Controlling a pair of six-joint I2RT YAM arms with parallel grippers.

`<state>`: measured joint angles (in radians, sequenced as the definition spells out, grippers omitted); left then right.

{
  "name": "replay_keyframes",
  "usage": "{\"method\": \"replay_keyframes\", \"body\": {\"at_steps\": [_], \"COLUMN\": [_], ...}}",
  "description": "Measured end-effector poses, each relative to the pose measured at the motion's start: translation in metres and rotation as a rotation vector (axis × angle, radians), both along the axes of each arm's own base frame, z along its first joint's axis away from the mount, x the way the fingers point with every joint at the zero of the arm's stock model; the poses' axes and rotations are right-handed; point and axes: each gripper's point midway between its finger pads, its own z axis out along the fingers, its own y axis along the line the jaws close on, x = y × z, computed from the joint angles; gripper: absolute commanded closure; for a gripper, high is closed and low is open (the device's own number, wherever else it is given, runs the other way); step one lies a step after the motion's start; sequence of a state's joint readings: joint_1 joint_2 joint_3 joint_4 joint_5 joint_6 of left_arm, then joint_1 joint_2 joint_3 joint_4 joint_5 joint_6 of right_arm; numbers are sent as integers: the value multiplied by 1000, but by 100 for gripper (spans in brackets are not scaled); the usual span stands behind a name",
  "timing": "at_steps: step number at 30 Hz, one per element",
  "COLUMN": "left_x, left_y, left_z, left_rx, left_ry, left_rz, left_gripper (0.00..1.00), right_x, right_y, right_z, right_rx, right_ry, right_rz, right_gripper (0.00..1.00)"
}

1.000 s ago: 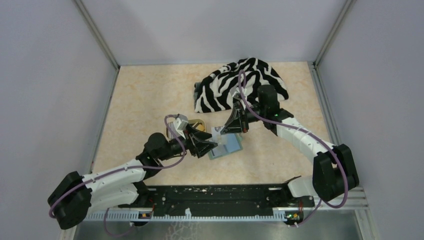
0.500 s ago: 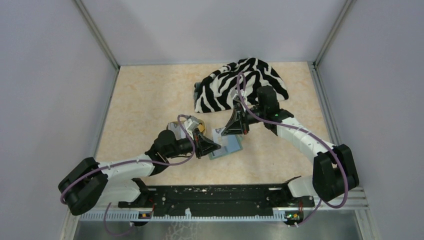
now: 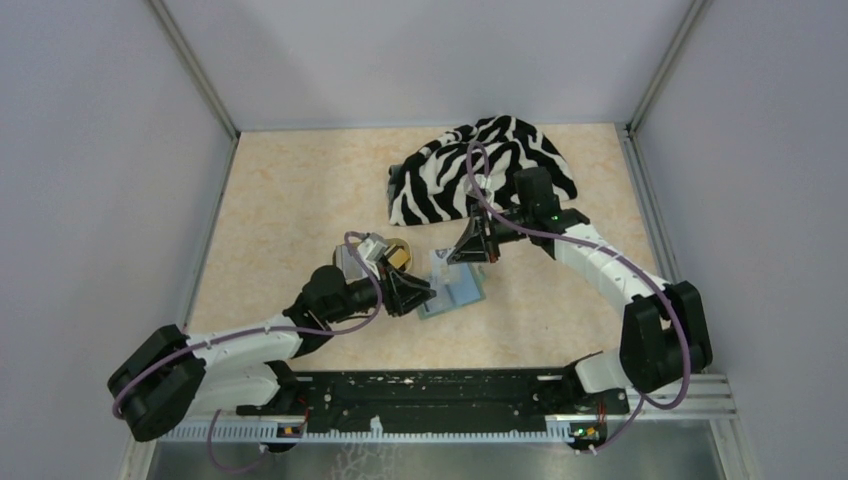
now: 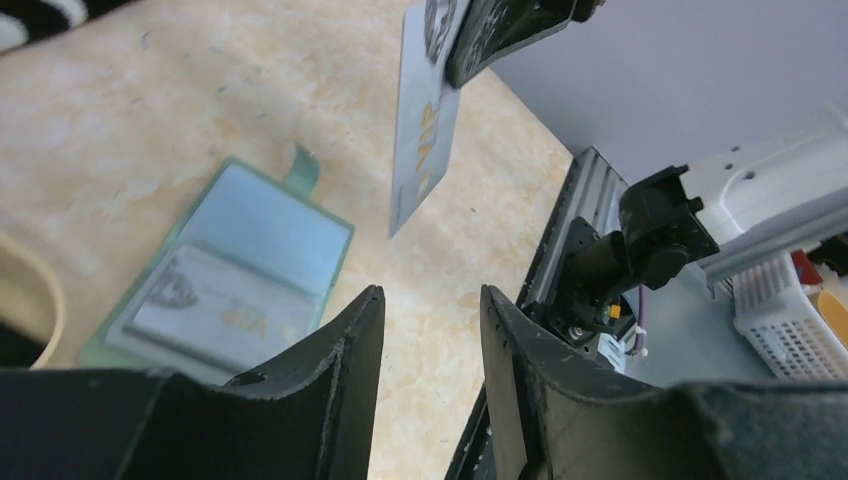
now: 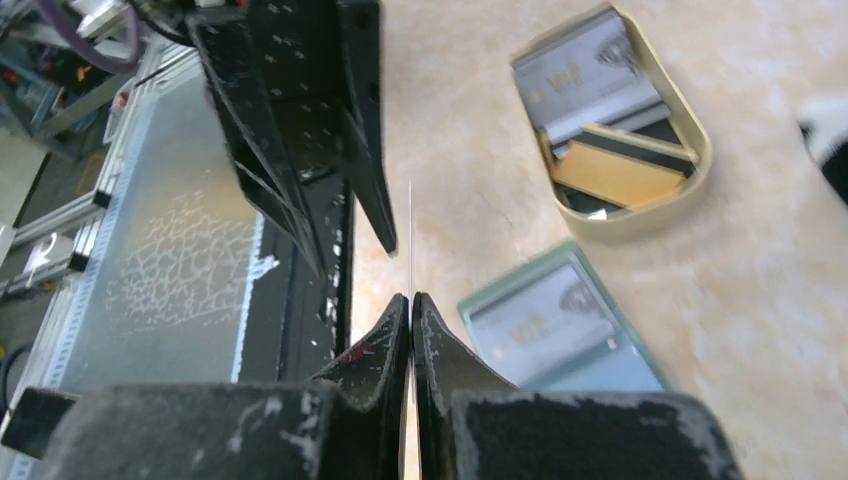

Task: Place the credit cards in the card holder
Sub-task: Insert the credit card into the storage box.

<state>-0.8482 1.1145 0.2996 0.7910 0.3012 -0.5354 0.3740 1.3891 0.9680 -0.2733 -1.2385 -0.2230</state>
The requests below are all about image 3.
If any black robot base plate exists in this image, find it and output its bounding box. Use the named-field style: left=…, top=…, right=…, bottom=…
left=235, top=368, right=631, bottom=437

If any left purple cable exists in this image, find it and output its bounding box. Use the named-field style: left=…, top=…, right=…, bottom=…
left=111, top=231, right=386, bottom=474

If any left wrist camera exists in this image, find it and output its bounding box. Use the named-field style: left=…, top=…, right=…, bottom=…
left=357, top=233, right=388, bottom=264

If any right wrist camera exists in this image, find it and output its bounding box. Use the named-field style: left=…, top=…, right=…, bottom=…
left=468, top=175, right=494, bottom=210

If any beige oval card tray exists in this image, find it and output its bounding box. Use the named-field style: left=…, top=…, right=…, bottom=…
left=332, top=238, right=412, bottom=279

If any aluminium frame rail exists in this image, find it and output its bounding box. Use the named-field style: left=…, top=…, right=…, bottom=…
left=137, top=374, right=738, bottom=422

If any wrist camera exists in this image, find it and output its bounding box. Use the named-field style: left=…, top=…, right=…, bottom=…
left=357, top=233, right=388, bottom=264
left=468, top=175, right=494, bottom=210

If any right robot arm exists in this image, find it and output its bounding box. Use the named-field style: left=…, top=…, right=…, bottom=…
left=448, top=167, right=713, bottom=412

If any zebra striped cloth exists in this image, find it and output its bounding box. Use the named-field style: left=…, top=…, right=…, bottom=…
left=387, top=115, right=578, bottom=226

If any light blue card holder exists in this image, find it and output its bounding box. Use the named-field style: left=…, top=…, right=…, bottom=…
left=416, top=264, right=486, bottom=320

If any grey patterned card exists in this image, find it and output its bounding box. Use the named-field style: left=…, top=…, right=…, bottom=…
left=429, top=247, right=461, bottom=290

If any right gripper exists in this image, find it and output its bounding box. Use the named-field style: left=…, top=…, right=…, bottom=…
left=447, top=200, right=534, bottom=264

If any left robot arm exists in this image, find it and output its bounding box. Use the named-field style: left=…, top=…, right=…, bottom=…
left=107, top=264, right=436, bottom=442

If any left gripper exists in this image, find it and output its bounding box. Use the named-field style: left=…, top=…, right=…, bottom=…
left=325, top=254, right=437, bottom=323

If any white slotted cable duct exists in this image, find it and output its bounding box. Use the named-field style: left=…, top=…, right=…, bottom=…
left=159, top=417, right=575, bottom=444

